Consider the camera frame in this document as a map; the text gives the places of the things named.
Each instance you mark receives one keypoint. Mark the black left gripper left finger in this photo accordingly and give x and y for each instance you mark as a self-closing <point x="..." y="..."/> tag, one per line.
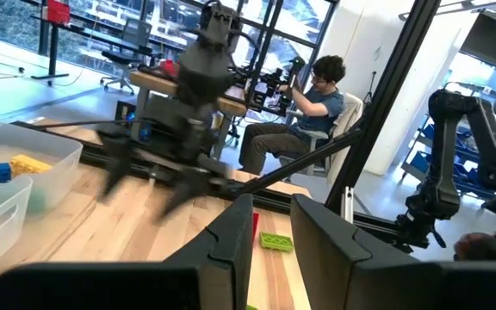
<point x="213" y="275"/>

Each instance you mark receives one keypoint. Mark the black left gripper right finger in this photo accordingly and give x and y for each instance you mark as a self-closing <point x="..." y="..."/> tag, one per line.
<point x="338" y="275"/>

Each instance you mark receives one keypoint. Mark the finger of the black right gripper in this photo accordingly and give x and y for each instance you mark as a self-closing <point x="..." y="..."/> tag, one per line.
<point x="114" y="165"/>
<point x="183" y="194"/>

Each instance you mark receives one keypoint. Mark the red toy brick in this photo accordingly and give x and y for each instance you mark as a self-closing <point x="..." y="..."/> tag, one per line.
<point x="255" y="226"/>

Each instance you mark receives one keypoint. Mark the light green toy brick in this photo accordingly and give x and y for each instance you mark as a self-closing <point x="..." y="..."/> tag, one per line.
<point x="276" y="242"/>

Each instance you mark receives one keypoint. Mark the long yellow toy brick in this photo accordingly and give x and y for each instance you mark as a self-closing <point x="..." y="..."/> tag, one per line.
<point x="30" y="164"/>

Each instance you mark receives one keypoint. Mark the black background robot arm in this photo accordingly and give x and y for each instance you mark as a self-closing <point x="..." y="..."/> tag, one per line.
<point x="446" y="172"/>

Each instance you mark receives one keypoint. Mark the wooden workbench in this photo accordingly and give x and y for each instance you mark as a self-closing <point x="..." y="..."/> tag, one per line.
<point x="153" y="84"/>

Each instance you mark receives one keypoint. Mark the silver aluminium bar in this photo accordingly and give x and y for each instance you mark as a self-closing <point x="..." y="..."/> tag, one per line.
<point x="348" y="204"/>

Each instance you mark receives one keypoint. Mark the black office chair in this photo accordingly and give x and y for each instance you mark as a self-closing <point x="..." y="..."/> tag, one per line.
<point x="136" y="36"/>

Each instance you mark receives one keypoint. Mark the person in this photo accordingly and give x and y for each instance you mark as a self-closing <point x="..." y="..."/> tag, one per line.
<point x="312" y="107"/>

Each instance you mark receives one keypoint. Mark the black desk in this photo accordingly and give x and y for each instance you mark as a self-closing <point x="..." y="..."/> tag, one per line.
<point x="52" y="47"/>

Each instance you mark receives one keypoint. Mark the blue storage bin rack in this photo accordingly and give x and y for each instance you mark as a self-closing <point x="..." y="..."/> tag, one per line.
<point x="420" y="163"/>

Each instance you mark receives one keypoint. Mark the red box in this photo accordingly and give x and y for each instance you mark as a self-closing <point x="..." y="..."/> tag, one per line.
<point x="58" y="10"/>

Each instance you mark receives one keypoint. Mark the white jacket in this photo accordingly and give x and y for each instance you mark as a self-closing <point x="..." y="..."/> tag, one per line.
<point x="347" y="116"/>

